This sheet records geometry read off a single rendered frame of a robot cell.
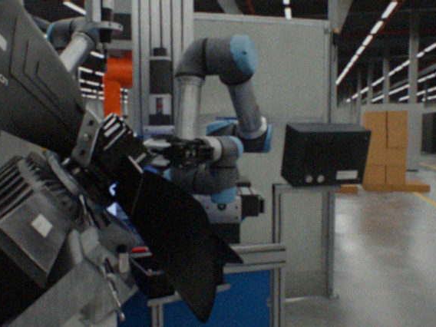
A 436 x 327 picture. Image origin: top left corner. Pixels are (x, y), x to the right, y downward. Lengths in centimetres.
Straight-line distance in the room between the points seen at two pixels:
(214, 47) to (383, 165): 781
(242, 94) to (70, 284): 96
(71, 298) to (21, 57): 31
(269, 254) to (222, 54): 65
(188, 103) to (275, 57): 174
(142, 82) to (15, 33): 125
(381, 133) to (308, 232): 595
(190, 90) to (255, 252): 56
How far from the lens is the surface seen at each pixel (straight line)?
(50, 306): 56
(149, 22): 186
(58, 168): 76
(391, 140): 889
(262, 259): 139
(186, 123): 124
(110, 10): 92
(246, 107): 141
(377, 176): 892
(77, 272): 54
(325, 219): 313
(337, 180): 143
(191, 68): 128
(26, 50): 61
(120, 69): 497
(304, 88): 300
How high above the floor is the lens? 123
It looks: 4 degrees down
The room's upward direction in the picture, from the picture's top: straight up
